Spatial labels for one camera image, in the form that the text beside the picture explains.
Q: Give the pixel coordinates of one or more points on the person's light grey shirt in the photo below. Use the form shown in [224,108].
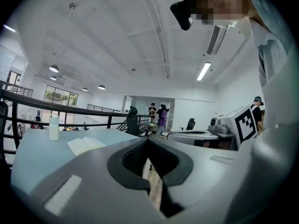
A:
[273,43]

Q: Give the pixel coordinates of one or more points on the black pendant lamp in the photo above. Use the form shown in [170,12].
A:
[53,78]
[85,89]
[54,68]
[101,87]

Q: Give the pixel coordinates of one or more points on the black metal railing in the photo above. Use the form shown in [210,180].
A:
[70,109]

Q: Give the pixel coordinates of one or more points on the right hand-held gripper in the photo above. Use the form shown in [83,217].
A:
[245,125]

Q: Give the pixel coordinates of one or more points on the black-framed window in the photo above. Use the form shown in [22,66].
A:
[60,95]

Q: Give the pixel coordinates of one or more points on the white water bottle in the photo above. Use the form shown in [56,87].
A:
[54,129]

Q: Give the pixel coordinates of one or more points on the silver ceiling fixture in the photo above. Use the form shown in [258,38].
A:
[72,6]

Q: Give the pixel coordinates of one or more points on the teal covered notebook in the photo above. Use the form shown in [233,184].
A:
[79,146]

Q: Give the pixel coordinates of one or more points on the white ceiling air vent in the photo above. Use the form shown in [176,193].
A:
[216,39]

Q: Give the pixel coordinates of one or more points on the person's head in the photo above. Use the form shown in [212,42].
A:
[222,3]

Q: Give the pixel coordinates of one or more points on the ceiling tube light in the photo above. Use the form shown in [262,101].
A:
[203,71]
[9,28]

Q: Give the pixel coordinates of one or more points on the light blue table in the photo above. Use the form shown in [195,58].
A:
[35,155]

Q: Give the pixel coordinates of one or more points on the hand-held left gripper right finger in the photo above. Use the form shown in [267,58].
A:
[210,176]

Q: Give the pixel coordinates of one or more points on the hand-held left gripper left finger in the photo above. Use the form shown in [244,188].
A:
[93,190]

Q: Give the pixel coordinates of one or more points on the black head-worn camera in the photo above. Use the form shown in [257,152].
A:
[183,13]

